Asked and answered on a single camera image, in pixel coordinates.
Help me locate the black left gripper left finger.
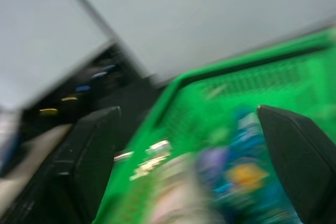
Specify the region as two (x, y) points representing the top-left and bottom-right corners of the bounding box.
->
(54, 105), (122, 224)

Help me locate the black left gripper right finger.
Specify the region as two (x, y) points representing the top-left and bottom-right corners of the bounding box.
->
(256, 104), (336, 224)

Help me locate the green plastic basket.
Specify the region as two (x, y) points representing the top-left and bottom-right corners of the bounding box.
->
(91, 26), (336, 224)

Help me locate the blue snack packet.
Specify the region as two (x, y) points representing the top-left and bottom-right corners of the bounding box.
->
(196, 108), (302, 224)

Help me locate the black rack with coloured clips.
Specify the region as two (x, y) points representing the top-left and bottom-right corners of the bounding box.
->
(20, 39), (163, 141)

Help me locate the pale pink snack packet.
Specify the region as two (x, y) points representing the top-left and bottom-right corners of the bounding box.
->
(146, 153), (226, 224)

